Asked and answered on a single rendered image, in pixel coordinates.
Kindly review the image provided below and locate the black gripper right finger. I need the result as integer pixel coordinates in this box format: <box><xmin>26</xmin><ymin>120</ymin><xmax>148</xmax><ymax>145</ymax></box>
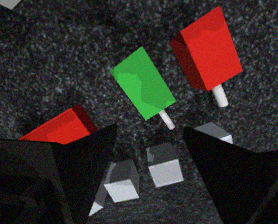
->
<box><xmin>183</xmin><ymin>127</ymin><xmax>278</xmax><ymax>224</ymax></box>

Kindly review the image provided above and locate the red tray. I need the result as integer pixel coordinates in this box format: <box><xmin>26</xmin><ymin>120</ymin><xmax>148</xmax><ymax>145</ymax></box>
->
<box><xmin>21</xmin><ymin>104</ymin><xmax>98</xmax><ymax>144</ymax></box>

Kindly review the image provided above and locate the red block with white pin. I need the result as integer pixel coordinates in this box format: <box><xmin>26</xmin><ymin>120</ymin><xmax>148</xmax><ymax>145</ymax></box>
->
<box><xmin>169</xmin><ymin>5</ymin><xmax>243</xmax><ymax>107</ymax></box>

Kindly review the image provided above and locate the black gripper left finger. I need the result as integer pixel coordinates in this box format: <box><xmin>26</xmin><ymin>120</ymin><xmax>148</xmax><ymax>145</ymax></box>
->
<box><xmin>0</xmin><ymin>124</ymin><xmax>117</xmax><ymax>224</ymax></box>

